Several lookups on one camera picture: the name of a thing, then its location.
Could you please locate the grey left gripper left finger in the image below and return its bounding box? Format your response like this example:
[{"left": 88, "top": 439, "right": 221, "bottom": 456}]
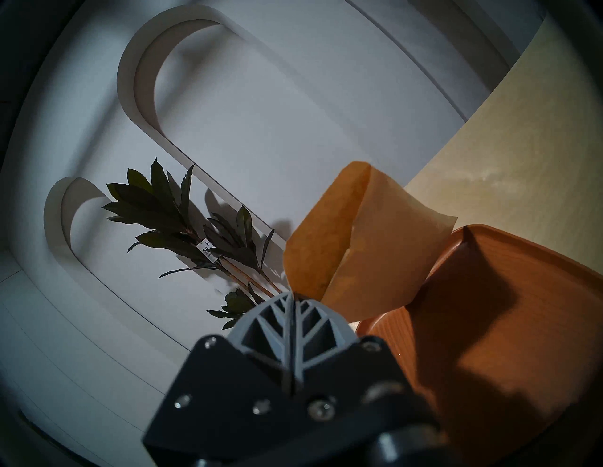
[{"left": 143, "top": 292, "right": 295, "bottom": 467}]

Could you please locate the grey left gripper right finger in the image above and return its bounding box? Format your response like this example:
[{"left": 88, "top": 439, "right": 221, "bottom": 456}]
[{"left": 290, "top": 295, "right": 439, "bottom": 467}]

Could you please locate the kraft envelope with red stamp box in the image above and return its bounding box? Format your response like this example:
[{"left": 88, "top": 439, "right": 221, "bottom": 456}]
[{"left": 283, "top": 161, "right": 459, "bottom": 323}]

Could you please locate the orange wooden tray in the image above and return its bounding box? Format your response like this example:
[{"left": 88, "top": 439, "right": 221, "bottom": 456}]
[{"left": 356, "top": 225, "right": 603, "bottom": 467}]

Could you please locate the tall dark green plant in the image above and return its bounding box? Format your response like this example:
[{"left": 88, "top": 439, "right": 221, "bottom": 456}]
[{"left": 101, "top": 159, "right": 293, "bottom": 330}]

